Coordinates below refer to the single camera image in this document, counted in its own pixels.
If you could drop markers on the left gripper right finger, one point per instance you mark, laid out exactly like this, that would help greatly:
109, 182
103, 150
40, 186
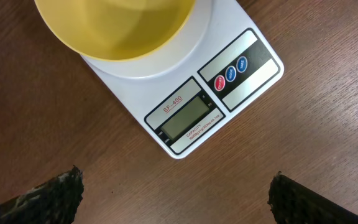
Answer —
293, 203

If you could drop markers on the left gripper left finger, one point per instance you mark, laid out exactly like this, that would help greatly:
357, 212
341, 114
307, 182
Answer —
54, 201

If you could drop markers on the white digital kitchen scale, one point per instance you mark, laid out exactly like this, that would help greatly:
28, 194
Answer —
216, 66

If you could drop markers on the pale yellow plastic bowl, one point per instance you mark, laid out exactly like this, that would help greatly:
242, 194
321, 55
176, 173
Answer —
115, 30

